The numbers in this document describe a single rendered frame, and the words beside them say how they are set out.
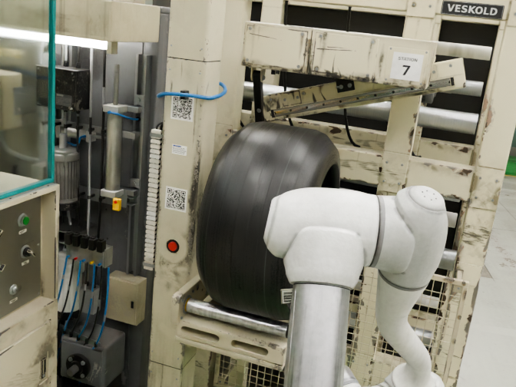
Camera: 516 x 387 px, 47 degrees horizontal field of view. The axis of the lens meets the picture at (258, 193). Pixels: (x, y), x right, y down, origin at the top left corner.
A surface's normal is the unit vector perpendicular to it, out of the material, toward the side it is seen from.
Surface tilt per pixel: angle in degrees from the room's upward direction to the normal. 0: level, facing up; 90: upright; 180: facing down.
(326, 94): 90
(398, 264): 114
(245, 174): 51
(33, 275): 90
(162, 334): 90
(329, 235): 65
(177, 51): 90
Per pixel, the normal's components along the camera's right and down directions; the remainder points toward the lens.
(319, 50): -0.32, 0.23
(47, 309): 0.94, 0.18
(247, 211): -0.27, -0.11
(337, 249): 0.11, -0.12
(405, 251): 0.11, 0.54
